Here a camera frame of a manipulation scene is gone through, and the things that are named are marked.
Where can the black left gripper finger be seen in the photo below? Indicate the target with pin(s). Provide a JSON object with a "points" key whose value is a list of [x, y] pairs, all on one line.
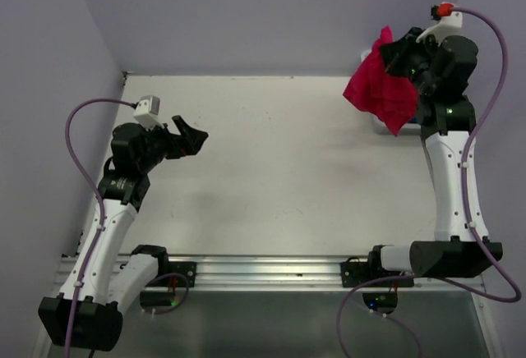
{"points": [[183, 128], [192, 141]]}

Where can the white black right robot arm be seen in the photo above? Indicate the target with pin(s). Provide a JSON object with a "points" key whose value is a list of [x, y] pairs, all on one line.
{"points": [[439, 70]]}

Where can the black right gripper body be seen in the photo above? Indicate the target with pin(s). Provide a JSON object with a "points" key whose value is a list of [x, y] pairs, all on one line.
{"points": [[412, 60]]}

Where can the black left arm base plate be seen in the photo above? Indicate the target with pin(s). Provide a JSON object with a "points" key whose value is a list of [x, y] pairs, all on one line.
{"points": [[188, 269]]}

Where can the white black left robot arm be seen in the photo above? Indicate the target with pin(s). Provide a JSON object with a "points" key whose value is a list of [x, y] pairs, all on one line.
{"points": [[89, 309]]}

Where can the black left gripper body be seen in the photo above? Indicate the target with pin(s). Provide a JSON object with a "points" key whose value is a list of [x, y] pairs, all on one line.
{"points": [[159, 144]]}

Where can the aluminium mounting rail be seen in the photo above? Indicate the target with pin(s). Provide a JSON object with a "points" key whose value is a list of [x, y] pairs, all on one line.
{"points": [[267, 273]]}

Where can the pink red t shirt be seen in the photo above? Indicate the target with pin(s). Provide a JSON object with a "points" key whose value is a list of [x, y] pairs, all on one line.
{"points": [[370, 89]]}

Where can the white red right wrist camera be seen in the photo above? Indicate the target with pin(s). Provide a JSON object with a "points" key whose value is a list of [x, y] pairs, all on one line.
{"points": [[448, 22]]}

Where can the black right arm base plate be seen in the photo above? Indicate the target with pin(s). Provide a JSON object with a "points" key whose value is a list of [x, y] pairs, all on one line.
{"points": [[354, 271]]}

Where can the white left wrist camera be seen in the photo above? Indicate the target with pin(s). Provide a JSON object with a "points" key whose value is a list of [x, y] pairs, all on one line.
{"points": [[147, 112]]}

